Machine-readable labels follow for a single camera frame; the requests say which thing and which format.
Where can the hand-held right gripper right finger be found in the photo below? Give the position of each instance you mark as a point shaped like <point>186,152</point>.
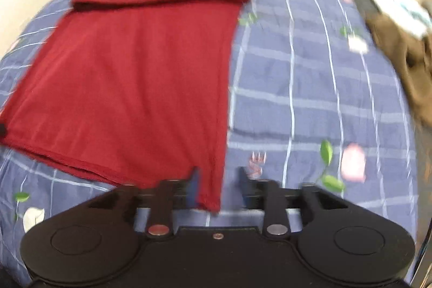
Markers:
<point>243,188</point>

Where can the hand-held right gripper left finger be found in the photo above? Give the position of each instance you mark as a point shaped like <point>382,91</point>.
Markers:
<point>193,188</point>

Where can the red long-sleeve shirt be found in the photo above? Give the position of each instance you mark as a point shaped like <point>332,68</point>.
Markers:
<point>135,72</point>

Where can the white and light blue clothes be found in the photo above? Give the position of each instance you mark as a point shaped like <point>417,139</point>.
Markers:
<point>398,1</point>

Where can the blue checked floral quilt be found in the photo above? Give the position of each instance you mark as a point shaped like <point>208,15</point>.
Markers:
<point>303,78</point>

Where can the brown garment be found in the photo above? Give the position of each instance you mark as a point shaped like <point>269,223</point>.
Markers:
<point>418,82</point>

